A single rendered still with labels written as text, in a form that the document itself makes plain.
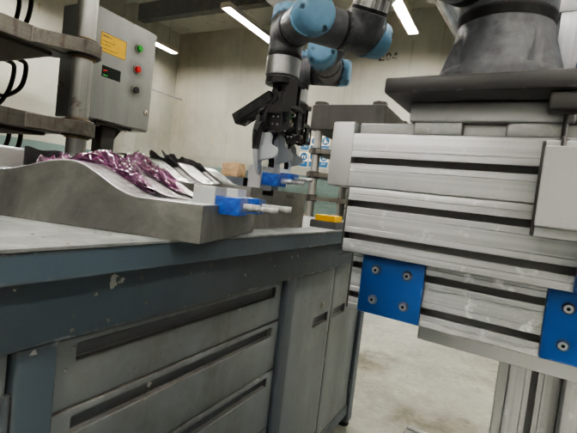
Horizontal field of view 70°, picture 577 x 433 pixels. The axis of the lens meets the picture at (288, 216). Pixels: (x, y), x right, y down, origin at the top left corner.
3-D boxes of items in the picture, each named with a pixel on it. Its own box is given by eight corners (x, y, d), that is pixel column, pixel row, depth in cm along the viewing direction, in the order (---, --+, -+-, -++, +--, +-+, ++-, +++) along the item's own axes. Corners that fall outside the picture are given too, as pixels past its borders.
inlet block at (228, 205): (279, 228, 66) (283, 194, 65) (272, 229, 61) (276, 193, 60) (203, 217, 68) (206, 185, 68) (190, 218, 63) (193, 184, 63)
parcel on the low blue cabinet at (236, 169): (245, 178, 846) (247, 164, 845) (236, 176, 817) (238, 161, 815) (229, 176, 866) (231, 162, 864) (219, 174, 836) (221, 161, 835)
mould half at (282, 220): (301, 227, 110) (307, 176, 109) (246, 228, 87) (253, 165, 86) (165, 205, 133) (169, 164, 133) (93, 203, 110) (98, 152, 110)
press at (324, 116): (396, 267, 608) (415, 127, 597) (364, 281, 472) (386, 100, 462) (337, 256, 652) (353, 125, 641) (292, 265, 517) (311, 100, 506)
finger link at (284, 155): (289, 179, 93) (289, 137, 90) (267, 176, 96) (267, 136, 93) (295, 176, 96) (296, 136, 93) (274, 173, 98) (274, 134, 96)
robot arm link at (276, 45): (281, -6, 83) (267, 9, 91) (275, 50, 84) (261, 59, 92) (315, 5, 86) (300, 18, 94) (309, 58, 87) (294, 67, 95)
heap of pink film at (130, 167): (194, 196, 81) (198, 155, 81) (145, 193, 64) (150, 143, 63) (79, 181, 86) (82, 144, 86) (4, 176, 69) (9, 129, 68)
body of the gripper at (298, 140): (298, 143, 117) (303, 100, 117) (272, 142, 121) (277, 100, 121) (310, 148, 124) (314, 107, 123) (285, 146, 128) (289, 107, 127)
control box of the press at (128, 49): (129, 386, 174) (163, 33, 167) (59, 417, 147) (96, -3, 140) (95, 370, 185) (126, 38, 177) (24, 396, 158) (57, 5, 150)
